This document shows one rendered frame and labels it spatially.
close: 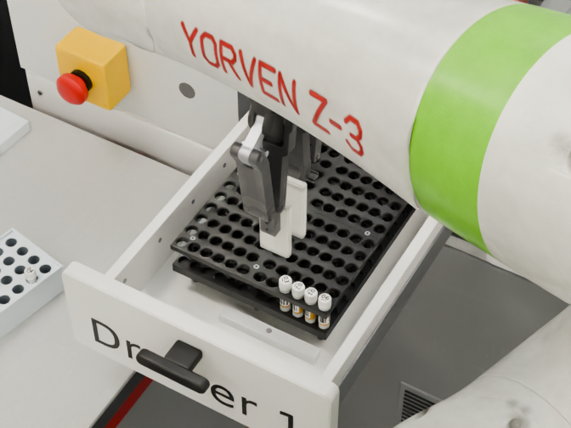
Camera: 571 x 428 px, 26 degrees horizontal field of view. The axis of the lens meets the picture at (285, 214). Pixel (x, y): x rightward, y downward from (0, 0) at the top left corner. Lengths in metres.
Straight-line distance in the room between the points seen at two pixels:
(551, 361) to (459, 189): 0.36
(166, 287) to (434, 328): 0.36
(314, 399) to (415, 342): 0.45
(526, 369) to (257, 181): 0.27
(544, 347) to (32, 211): 0.74
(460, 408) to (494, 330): 0.57
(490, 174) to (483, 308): 0.90
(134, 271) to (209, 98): 0.26
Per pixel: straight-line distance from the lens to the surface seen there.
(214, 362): 1.13
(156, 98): 1.47
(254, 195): 1.02
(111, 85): 1.44
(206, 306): 1.26
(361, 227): 1.24
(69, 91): 1.43
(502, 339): 1.44
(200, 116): 1.44
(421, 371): 1.56
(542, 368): 0.89
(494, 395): 0.88
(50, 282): 1.36
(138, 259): 1.24
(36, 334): 1.35
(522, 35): 0.55
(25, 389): 1.31
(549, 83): 0.52
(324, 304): 1.16
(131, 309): 1.15
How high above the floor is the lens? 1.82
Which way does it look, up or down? 47 degrees down
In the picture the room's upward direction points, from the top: straight up
